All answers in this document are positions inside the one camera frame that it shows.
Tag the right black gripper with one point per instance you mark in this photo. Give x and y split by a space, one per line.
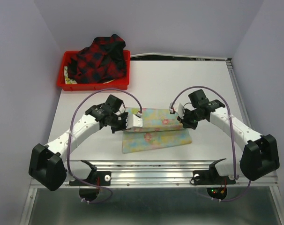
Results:
186 123

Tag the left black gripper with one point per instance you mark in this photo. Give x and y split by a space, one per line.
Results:
123 127

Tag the pastel floral skirt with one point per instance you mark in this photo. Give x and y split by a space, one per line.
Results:
160 130

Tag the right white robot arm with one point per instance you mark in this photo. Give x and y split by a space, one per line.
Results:
253 155

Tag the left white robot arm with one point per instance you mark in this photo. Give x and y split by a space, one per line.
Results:
47 161

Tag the red plastic bin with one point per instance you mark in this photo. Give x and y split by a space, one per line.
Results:
66 84

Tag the red black plaid skirt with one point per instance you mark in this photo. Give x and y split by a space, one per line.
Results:
101 62

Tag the yellow floral cloth in bin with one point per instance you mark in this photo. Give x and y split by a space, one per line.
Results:
69 78

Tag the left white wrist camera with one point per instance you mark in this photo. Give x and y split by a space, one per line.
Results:
133 121

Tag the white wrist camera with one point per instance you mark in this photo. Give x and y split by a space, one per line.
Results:
133 121
177 108

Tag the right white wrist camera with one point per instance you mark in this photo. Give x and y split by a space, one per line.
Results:
177 108

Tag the aluminium front rail frame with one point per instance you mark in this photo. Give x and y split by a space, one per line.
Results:
157 193

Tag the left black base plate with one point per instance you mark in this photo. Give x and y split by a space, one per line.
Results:
99 178

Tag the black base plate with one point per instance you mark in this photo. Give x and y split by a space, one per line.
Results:
209 177
99 178

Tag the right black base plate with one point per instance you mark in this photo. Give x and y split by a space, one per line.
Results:
209 177

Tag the aluminium right rail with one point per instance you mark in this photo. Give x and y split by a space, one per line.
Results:
240 105

